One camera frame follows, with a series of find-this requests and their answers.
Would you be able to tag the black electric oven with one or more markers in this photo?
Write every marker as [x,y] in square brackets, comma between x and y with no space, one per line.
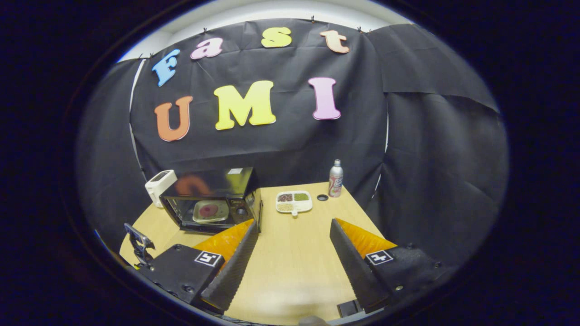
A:
[213,183]

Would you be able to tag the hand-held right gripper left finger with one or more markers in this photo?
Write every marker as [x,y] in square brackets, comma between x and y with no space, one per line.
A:
[231,271]

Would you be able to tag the white toaster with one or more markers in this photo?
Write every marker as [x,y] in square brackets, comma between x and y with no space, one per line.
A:
[156,185]

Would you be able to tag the white tray with pink food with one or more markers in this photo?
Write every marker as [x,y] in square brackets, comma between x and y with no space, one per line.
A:
[210,211]

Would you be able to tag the silver drink bottle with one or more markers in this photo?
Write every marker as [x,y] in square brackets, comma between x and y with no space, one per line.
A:
[335,181]

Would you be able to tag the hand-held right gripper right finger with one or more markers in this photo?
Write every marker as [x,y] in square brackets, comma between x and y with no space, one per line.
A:
[355,271]

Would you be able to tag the white divided plate with grains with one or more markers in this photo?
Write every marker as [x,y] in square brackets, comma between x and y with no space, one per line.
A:
[293,202]

